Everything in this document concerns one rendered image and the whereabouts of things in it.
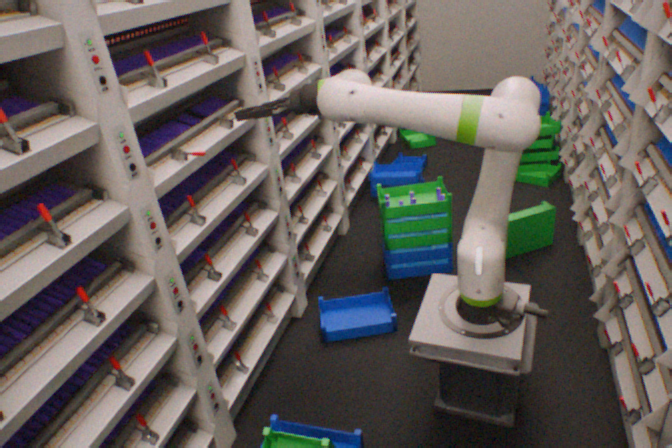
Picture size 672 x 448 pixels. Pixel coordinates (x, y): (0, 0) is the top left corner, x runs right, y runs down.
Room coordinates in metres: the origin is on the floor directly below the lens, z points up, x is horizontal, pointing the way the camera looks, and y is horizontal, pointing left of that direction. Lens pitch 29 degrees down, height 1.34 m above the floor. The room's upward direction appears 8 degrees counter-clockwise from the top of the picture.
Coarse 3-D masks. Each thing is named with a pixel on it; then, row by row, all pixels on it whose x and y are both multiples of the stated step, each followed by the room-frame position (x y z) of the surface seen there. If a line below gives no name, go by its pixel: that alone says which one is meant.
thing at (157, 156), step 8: (232, 104) 1.64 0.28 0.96; (216, 112) 1.56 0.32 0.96; (224, 112) 1.58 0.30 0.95; (208, 120) 1.49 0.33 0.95; (216, 120) 1.53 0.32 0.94; (192, 128) 1.42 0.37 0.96; (200, 128) 1.44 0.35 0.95; (208, 128) 1.46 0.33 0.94; (184, 136) 1.36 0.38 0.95; (192, 136) 1.39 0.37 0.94; (168, 144) 1.30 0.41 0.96; (176, 144) 1.31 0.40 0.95; (184, 144) 1.36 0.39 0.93; (160, 152) 1.25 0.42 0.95; (168, 152) 1.28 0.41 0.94; (144, 160) 1.20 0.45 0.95; (152, 160) 1.21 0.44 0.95; (160, 160) 1.23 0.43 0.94
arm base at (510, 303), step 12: (504, 300) 1.11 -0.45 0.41; (516, 300) 1.10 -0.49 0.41; (468, 312) 1.12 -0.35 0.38; (480, 312) 1.10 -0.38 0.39; (492, 312) 1.10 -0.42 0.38; (504, 312) 1.08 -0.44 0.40; (516, 312) 1.09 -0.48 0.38; (528, 312) 1.08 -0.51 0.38; (540, 312) 1.06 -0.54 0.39; (480, 324) 1.09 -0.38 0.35; (504, 324) 1.06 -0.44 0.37
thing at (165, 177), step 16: (224, 96) 1.72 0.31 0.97; (240, 96) 1.70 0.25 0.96; (160, 112) 1.47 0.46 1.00; (224, 128) 1.51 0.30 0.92; (240, 128) 1.56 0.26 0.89; (192, 144) 1.37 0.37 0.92; (208, 144) 1.39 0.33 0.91; (224, 144) 1.47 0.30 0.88; (192, 160) 1.29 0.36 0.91; (208, 160) 1.38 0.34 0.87; (160, 176) 1.17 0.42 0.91; (176, 176) 1.21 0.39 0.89; (160, 192) 1.15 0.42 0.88
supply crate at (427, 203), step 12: (384, 192) 2.06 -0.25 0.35; (396, 192) 2.06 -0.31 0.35; (408, 192) 2.05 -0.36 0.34; (420, 192) 2.05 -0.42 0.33; (432, 192) 2.05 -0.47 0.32; (444, 192) 1.98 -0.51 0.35; (384, 204) 1.86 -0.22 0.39; (396, 204) 1.98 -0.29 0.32; (408, 204) 1.97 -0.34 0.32; (420, 204) 1.86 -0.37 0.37; (432, 204) 1.86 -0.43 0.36; (444, 204) 1.85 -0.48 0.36; (384, 216) 1.87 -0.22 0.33; (396, 216) 1.86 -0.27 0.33; (408, 216) 1.86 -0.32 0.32
